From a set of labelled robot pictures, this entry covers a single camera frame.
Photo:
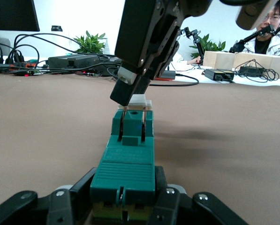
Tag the black computer monitor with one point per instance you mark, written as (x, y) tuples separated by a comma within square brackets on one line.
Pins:
[(13, 14)]

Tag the green leafy plant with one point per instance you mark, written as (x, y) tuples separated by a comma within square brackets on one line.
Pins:
[(90, 43), (209, 45)]

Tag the person in white jacket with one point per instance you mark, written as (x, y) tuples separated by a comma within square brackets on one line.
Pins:
[(261, 47)]

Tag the white desk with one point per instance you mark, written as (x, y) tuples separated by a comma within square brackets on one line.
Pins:
[(224, 84)]

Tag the brown table cover sheet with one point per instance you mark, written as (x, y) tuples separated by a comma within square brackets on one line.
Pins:
[(36, 140)]

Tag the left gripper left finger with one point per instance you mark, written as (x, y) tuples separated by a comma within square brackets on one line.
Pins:
[(83, 187)]

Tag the black power adapter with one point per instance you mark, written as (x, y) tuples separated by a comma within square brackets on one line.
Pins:
[(248, 69)]

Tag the small black box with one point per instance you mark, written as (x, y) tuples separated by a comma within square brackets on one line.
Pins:
[(169, 75)]

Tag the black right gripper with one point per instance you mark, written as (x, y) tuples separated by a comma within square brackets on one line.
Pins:
[(139, 30)]

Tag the black power supply box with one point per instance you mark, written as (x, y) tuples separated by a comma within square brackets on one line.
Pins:
[(71, 62)]

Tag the black articulated stand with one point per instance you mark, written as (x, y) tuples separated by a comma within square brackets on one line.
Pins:
[(198, 45)]

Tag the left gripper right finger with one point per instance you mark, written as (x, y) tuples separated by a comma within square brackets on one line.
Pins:
[(162, 189)]

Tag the black adapter yellow label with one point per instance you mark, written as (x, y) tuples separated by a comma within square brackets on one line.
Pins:
[(218, 74)]

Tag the green load switch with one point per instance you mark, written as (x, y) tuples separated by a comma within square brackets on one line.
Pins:
[(128, 168)]

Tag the grey chair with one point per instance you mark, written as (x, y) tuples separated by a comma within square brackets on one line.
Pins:
[(1, 44)]

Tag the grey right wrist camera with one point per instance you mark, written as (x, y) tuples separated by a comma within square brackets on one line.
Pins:
[(254, 14)]

